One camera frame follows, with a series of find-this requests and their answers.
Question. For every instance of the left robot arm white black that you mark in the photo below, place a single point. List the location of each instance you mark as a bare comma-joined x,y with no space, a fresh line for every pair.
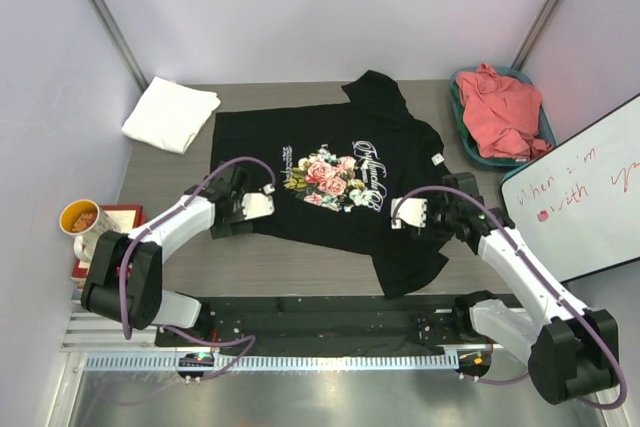
125,280

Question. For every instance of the pink crumpled t shirt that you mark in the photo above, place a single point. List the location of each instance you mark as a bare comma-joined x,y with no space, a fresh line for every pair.
501,114

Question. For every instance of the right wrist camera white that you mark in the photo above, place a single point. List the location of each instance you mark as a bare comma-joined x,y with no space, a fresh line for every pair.
412,212

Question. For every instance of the whiteboard with red writing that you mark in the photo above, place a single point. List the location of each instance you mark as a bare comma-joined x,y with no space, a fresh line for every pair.
577,207

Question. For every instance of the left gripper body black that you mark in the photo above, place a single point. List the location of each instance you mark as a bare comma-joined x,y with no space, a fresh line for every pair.
224,227

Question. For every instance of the folded white t shirt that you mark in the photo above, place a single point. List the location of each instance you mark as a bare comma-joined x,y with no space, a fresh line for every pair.
169,116

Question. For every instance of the white slotted cable duct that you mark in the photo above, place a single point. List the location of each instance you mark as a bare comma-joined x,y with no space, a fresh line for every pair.
185,361

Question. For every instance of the bottom book in stack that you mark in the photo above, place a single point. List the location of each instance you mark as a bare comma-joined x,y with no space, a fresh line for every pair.
78,292

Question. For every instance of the floral mug yellow inside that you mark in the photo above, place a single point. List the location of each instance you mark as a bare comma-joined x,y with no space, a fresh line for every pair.
85,221

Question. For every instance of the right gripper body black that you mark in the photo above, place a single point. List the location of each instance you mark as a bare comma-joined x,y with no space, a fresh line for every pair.
440,217

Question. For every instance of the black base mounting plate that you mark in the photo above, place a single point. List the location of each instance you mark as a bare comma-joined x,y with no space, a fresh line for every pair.
412,303

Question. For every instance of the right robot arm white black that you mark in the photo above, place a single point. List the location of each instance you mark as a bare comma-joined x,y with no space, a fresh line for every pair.
571,351

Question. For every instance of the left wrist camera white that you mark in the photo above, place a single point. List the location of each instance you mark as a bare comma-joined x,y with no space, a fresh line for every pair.
258,204

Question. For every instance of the aluminium rail frame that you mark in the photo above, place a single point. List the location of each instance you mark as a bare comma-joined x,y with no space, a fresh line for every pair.
292,334

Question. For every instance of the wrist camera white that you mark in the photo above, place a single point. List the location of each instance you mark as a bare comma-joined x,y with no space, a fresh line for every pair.
412,212
258,204

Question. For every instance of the black floral t shirt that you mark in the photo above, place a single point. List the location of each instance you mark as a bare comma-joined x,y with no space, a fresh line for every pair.
336,169

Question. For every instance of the red top book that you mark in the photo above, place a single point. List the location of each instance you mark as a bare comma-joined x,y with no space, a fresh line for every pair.
127,217

